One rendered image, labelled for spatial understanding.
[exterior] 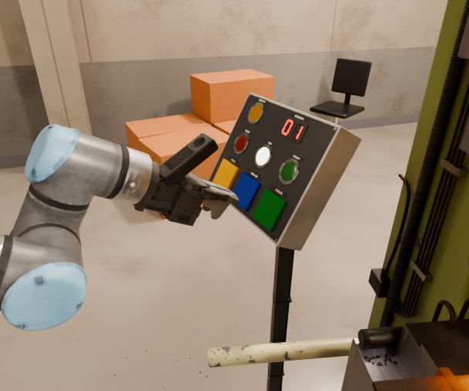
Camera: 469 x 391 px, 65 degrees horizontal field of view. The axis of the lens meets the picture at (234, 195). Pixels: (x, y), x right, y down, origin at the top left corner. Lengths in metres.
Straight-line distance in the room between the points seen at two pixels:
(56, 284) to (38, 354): 1.54
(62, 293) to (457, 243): 0.64
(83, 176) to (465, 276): 0.65
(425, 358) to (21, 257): 0.55
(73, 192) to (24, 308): 0.18
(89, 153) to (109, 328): 1.50
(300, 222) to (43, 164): 0.50
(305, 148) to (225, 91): 2.34
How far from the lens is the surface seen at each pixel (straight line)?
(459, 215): 0.75
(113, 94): 3.74
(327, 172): 0.79
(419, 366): 0.65
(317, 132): 0.80
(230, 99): 3.15
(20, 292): 0.49
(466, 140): 0.50
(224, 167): 0.98
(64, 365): 1.93
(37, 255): 0.51
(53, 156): 0.56
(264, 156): 0.88
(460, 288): 0.78
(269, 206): 0.82
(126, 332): 1.96
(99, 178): 0.58
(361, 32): 4.49
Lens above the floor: 1.43
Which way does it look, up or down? 29 degrees down
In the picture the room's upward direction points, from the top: straight up
